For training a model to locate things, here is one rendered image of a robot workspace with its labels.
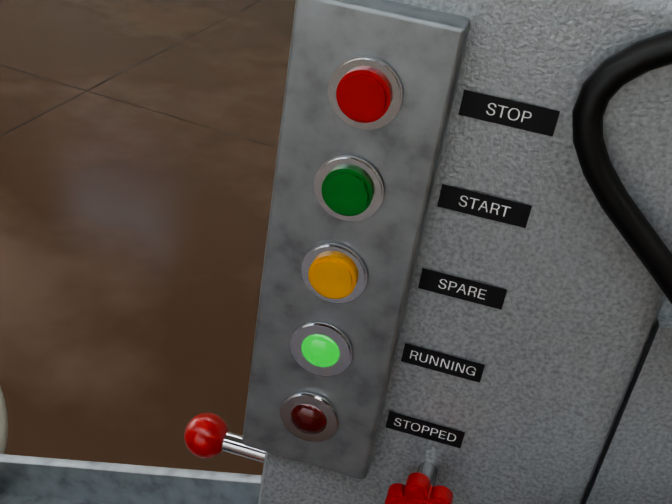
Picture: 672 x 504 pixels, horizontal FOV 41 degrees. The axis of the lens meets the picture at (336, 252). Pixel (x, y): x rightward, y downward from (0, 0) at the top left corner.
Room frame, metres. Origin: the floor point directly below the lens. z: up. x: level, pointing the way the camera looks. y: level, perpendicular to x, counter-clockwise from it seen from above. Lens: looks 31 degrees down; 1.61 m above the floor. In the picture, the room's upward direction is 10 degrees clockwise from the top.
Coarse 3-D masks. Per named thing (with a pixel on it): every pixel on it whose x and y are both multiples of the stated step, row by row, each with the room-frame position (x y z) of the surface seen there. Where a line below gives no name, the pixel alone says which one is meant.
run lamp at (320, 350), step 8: (312, 336) 0.40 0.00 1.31; (320, 336) 0.40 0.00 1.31; (304, 344) 0.40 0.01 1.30; (312, 344) 0.40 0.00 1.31; (320, 344) 0.39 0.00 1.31; (328, 344) 0.40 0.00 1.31; (336, 344) 0.40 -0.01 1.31; (304, 352) 0.40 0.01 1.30; (312, 352) 0.39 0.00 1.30; (320, 352) 0.39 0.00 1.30; (328, 352) 0.39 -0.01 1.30; (336, 352) 0.40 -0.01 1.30; (312, 360) 0.40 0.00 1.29; (320, 360) 0.39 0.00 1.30; (328, 360) 0.39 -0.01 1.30; (336, 360) 0.40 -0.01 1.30
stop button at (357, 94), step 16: (352, 80) 0.39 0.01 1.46; (368, 80) 0.39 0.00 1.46; (384, 80) 0.39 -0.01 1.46; (336, 96) 0.40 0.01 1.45; (352, 96) 0.39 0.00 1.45; (368, 96) 0.39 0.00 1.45; (384, 96) 0.39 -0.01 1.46; (352, 112) 0.39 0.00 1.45; (368, 112) 0.39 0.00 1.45; (384, 112) 0.39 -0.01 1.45
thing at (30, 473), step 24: (0, 456) 0.63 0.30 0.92; (24, 456) 0.63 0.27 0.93; (0, 480) 0.63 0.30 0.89; (24, 480) 0.62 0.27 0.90; (48, 480) 0.62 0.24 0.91; (72, 480) 0.61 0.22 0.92; (96, 480) 0.61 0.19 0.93; (120, 480) 0.61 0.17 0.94; (144, 480) 0.60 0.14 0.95; (168, 480) 0.60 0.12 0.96; (192, 480) 0.59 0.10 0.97; (216, 480) 0.59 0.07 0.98; (240, 480) 0.59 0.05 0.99
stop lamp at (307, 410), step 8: (296, 408) 0.40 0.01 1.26; (304, 408) 0.40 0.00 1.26; (312, 408) 0.40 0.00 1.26; (296, 416) 0.40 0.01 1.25; (304, 416) 0.39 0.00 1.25; (312, 416) 0.39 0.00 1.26; (320, 416) 0.40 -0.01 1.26; (296, 424) 0.40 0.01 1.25; (304, 424) 0.39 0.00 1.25; (312, 424) 0.39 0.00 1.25; (320, 424) 0.39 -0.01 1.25; (304, 432) 0.40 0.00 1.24; (312, 432) 0.39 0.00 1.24
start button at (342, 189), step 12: (336, 168) 0.40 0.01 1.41; (348, 168) 0.40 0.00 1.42; (324, 180) 0.40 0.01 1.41; (336, 180) 0.39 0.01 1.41; (348, 180) 0.39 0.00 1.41; (360, 180) 0.39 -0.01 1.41; (324, 192) 0.39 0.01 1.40; (336, 192) 0.39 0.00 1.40; (348, 192) 0.39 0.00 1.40; (360, 192) 0.39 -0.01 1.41; (372, 192) 0.39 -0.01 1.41; (336, 204) 0.39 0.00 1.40; (348, 204) 0.39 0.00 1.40; (360, 204) 0.39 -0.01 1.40
